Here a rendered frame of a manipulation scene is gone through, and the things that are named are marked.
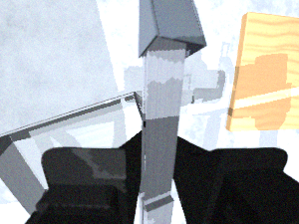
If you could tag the light wooden board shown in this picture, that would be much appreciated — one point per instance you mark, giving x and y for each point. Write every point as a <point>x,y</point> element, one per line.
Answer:
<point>265,93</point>

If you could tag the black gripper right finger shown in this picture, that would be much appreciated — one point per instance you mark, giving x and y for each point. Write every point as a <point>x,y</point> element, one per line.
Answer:
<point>198,173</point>

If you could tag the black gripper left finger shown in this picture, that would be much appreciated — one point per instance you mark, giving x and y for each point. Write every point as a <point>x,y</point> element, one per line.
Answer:
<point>121,167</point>

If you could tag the grey rectangular roasting tin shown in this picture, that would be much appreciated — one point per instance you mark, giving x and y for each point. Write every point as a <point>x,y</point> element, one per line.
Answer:
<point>106,124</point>

